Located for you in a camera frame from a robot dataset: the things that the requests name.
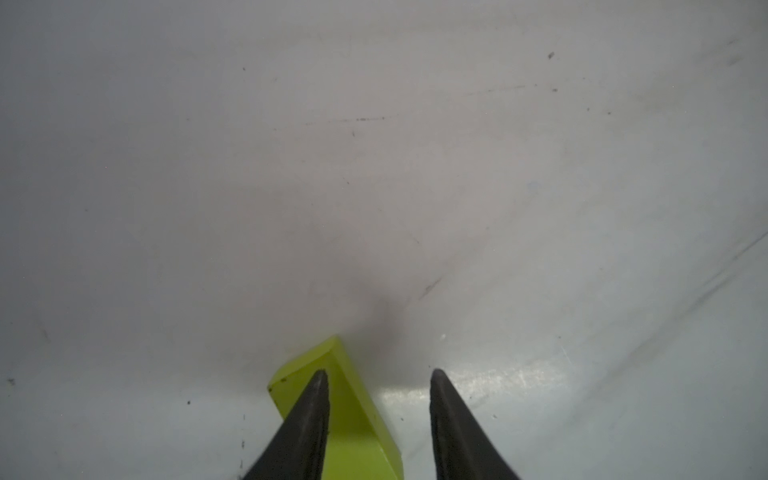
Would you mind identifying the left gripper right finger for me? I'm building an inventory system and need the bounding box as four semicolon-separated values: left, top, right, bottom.
429;369;520;480

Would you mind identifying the green block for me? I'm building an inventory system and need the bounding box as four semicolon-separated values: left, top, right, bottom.
268;336;404;480

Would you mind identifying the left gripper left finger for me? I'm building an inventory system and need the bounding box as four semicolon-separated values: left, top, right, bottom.
243;370;330;480

